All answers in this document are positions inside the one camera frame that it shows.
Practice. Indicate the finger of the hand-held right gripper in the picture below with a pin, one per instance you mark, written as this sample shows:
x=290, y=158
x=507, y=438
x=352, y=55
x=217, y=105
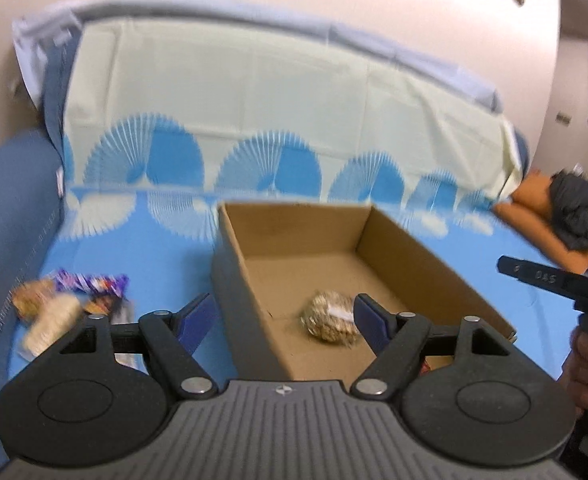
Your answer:
x=534, y=272

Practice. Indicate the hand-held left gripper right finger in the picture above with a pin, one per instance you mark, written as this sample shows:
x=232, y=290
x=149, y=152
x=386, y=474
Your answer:
x=369, y=317

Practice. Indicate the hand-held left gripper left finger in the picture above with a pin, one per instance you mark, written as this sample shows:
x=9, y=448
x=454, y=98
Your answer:
x=197, y=321

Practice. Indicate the round clear granola packet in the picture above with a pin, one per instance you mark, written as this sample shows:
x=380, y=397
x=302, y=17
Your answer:
x=326, y=317

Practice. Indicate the brown cardboard box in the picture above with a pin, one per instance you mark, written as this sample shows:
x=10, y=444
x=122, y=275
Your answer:
x=304, y=240

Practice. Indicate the purple snack bar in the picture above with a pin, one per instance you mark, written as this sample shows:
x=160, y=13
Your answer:
x=91, y=282

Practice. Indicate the beige bar clear packet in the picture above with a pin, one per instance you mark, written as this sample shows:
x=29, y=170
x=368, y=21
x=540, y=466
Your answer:
x=49, y=322

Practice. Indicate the clear cracker packet red label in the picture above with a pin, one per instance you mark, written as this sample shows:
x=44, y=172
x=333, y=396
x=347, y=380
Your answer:
x=30, y=300

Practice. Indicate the person's right hand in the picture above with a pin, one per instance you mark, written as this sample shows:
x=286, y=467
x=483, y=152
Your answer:
x=581, y=365

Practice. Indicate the orange cushion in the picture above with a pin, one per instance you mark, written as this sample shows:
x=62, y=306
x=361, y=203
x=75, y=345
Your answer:
x=534, y=190
x=529, y=225

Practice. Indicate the red snack packet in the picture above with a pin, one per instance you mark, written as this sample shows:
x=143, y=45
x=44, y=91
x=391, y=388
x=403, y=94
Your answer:
x=426, y=366

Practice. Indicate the dark grey clothing bundle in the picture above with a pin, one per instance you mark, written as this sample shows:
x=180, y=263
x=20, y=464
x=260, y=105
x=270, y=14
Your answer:
x=576, y=210

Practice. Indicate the white sofa label tag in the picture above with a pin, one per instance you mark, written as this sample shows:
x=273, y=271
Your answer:
x=60, y=182

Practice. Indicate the blue fan printed cloth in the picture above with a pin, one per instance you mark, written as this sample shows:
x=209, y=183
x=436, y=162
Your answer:
x=274, y=95

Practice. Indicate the light blue sheet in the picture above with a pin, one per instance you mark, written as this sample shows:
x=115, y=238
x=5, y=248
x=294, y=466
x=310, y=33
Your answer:
x=214, y=20

